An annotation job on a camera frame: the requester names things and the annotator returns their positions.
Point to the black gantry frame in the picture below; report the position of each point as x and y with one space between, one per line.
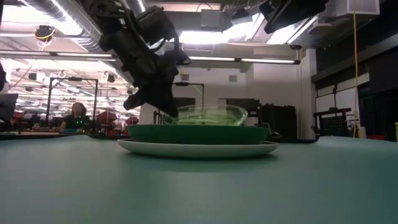
94 102
203 93

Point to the black wheeled cart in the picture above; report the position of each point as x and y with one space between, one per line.
334 124

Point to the black cabinet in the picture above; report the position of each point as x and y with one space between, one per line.
280 121

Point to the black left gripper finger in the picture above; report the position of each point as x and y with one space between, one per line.
166 102
133 101

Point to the long ceiling light bar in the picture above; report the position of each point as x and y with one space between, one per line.
264 60

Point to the large pale blue plate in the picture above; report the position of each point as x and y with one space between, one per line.
199 151

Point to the dark computer monitor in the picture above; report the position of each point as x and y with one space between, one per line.
7 107

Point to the clear green plastic plate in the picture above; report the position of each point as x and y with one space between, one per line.
217 116

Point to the dark green plastic plate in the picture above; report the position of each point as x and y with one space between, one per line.
199 134

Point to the person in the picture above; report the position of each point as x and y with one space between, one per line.
74 119

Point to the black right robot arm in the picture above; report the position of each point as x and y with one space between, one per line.
289 12

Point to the green table mat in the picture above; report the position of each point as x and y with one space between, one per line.
199 193

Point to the silver ventilation duct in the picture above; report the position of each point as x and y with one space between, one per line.
90 40

